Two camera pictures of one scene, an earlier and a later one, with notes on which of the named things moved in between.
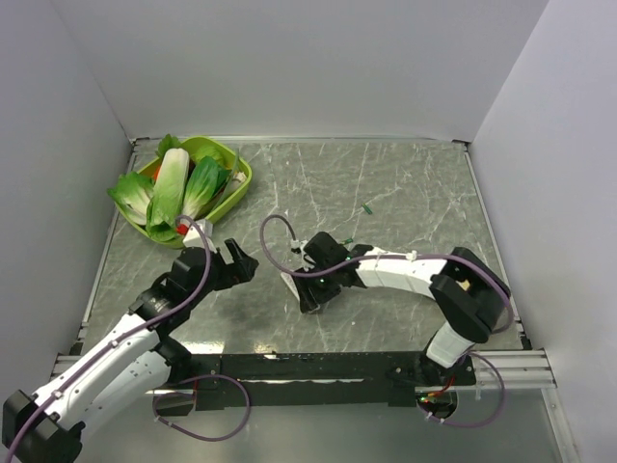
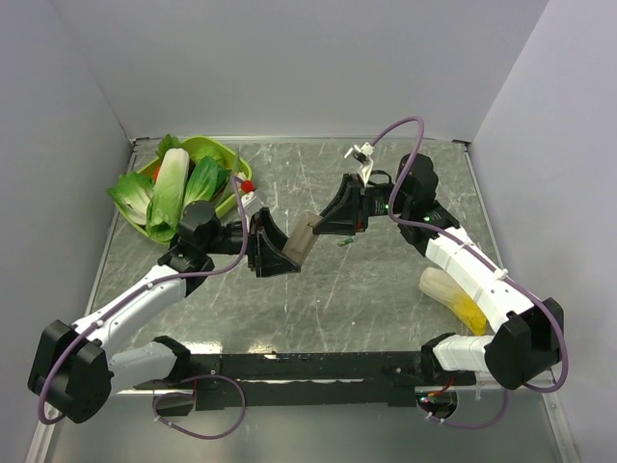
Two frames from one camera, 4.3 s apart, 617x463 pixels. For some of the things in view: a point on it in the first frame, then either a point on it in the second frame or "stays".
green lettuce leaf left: [132, 195] stays
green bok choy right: [205, 179] stays
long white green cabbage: [171, 184] stays
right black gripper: [308, 300] → [348, 211]
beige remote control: [288, 280] → [302, 237]
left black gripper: [236, 272] → [261, 256]
